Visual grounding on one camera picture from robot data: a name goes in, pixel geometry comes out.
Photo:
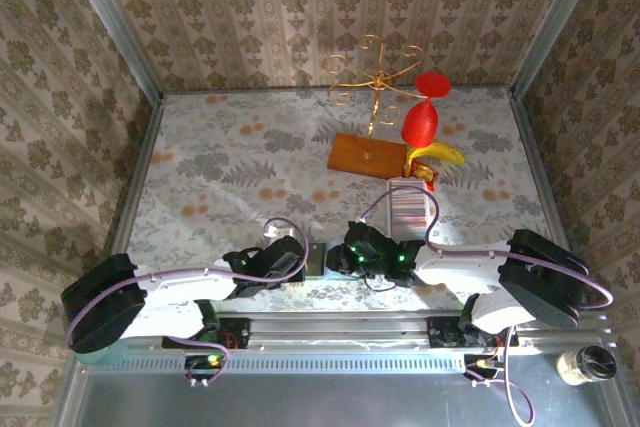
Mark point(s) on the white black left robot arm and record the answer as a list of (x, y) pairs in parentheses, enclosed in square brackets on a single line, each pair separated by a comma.
[(190, 284)]

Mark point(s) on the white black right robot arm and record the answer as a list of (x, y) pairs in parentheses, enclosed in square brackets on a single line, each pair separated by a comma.
[(460, 267)]

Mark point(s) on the red gold candy wrapper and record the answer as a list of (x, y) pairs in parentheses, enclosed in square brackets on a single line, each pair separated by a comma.
[(424, 174)]

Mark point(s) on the small black controller board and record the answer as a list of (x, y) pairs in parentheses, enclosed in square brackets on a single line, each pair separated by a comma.
[(480, 363), (200, 361)]

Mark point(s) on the yellow banana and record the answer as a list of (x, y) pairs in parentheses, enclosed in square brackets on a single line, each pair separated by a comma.
[(442, 152)]

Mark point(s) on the floral table cloth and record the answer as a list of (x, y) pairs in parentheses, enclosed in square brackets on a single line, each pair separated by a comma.
[(225, 147)]

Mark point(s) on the red goblet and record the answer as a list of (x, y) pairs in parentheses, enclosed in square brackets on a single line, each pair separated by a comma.
[(420, 124)]

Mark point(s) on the pale green round object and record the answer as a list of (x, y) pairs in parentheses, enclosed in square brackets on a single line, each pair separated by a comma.
[(100, 354)]

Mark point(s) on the glass jar black lid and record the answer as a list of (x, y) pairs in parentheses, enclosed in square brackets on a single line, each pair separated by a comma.
[(595, 363)]

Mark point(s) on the aluminium extrusion mounting rail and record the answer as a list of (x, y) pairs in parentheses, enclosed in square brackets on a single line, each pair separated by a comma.
[(340, 329)]

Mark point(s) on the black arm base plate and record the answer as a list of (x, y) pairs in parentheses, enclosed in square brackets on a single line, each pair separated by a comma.
[(237, 332), (442, 332)]

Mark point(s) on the grey metal base plate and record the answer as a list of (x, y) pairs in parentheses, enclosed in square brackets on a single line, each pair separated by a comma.
[(325, 399)]

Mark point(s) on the aluminium table edge rail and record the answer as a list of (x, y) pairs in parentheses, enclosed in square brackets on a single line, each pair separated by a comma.
[(131, 197), (546, 197)]

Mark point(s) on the aluminium frame post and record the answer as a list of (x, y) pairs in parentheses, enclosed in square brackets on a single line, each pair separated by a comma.
[(124, 42), (552, 22)]

